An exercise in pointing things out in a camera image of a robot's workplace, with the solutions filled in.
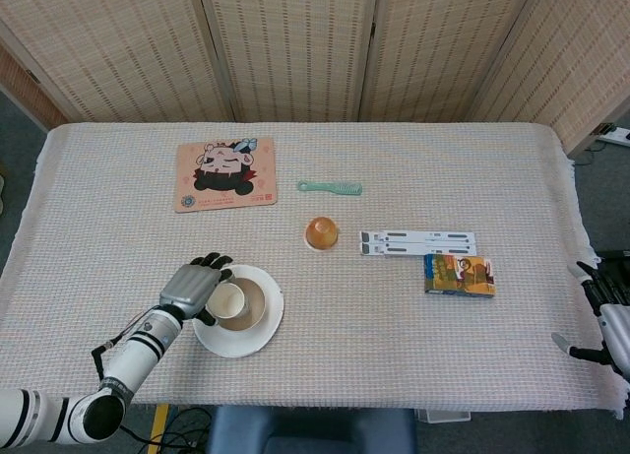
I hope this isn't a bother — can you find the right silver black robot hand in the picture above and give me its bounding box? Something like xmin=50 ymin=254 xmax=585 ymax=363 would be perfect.
xmin=550 ymin=260 xmax=630 ymax=376

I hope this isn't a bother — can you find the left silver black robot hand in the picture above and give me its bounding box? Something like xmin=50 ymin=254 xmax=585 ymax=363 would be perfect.
xmin=159 ymin=251 xmax=235 ymax=327

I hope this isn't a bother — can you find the white paper cup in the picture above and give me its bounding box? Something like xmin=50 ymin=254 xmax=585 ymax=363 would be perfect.
xmin=205 ymin=281 xmax=247 ymax=321

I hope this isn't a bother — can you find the beige bowl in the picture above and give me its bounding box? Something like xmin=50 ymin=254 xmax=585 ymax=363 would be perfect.
xmin=216 ymin=278 xmax=268 ymax=332

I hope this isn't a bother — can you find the white paper plate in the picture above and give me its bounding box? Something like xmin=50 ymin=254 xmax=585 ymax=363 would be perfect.
xmin=191 ymin=264 xmax=286 ymax=359

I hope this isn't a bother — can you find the orange translucent jelly cup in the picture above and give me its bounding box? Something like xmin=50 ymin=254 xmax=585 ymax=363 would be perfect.
xmin=303 ymin=216 xmax=342 ymax=252

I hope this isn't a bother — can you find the cartoon girl mouse pad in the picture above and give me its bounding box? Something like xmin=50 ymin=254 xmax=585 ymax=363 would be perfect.
xmin=173 ymin=136 xmax=279 ymax=215

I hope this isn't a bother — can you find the blue orange cardboard box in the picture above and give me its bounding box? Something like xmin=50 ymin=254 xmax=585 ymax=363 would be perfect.
xmin=422 ymin=253 xmax=497 ymax=298

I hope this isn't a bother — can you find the blue padded seat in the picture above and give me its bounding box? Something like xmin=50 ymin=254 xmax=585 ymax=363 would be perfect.
xmin=205 ymin=405 xmax=418 ymax=454

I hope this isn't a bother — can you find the green plastic comb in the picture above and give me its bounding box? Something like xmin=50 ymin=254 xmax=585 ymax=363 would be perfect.
xmin=295 ymin=178 xmax=364 ymax=197

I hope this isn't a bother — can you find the white power strip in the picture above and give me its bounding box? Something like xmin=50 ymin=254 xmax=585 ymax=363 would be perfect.
xmin=598 ymin=122 xmax=630 ymax=148

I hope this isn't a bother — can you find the clear plastic box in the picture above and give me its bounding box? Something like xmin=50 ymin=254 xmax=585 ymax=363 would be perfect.
xmin=416 ymin=408 xmax=473 ymax=424

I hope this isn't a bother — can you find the pale woven tablecloth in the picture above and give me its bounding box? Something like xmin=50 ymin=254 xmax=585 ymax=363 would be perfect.
xmin=0 ymin=121 xmax=630 ymax=421

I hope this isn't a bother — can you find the white folding laptop stand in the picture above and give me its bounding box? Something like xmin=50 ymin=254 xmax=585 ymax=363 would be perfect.
xmin=359 ymin=229 xmax=478 ymax=258

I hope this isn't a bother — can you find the woven folding screen panel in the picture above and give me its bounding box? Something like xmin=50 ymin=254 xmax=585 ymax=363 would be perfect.
xmin=0 ymin=0 xmax=237 ymax=125
xmin=196 ymin=0 xmax=383 ymax=125
xmin=358 ymin=0 xmax=545 ymax=125
xmin=0 ymin=20 xmax=68 ymax=130
xmin=467 ymin=0 xmax=630 ymax=158

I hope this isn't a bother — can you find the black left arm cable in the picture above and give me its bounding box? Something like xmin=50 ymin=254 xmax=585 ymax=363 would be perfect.
xmin=91 ymin=310 xmax=149 ymax=381

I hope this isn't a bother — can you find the black floor cable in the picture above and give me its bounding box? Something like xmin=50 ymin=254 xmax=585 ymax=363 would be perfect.
xmin=137 ymin=408 xmax=211 ymax=454

